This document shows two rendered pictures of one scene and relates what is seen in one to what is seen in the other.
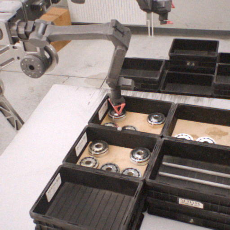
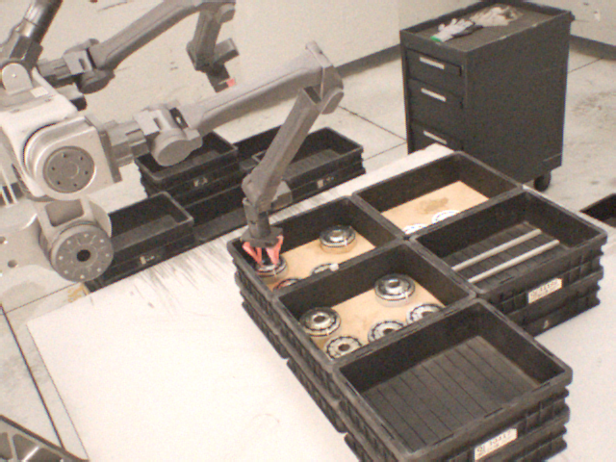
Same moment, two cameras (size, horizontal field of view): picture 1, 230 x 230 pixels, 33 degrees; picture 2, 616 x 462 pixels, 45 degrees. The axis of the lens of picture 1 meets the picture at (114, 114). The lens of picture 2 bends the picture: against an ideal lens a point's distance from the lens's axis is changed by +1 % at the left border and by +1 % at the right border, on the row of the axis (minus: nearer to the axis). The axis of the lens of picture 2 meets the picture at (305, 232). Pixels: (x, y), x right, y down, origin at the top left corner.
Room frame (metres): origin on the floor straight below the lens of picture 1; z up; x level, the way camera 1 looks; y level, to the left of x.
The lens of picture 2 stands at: (0.48, 1.11, 2.03)
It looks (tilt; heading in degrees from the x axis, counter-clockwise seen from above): 33 degrees down; 314
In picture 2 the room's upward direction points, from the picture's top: 9 degrees counter-clockwise
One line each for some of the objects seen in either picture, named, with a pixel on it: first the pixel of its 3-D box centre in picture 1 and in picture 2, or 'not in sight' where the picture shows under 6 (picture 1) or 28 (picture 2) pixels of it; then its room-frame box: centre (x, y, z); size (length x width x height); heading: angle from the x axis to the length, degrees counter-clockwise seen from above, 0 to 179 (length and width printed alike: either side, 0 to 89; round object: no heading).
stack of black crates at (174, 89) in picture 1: (187, 99); (236, 241); (2.56, -0.60, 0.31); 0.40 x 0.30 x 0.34; 71
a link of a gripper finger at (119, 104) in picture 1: (117, 106); (268, 249); (1.73, -0.02, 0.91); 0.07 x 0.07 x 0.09; 16
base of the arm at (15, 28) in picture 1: (19, 29); (119, 142); (1.64, 0.39, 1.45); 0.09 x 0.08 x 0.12; 161
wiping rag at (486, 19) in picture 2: not in sight; (496, 14); (2.07, -1.98, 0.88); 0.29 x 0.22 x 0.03; 71
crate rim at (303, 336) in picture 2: (112, 151); (371, 299); (1.36, 0.03, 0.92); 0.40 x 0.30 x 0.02; 67
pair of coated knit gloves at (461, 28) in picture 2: not in sight; (451, 29); (2.18, -1.77, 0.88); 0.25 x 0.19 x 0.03; 71
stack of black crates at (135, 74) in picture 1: (138, 90); (146, 269); (2.69, -0.22, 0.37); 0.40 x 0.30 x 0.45; 71
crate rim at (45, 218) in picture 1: (87, 198); (448, 373); (1.08, 0.15, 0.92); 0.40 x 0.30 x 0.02; 67
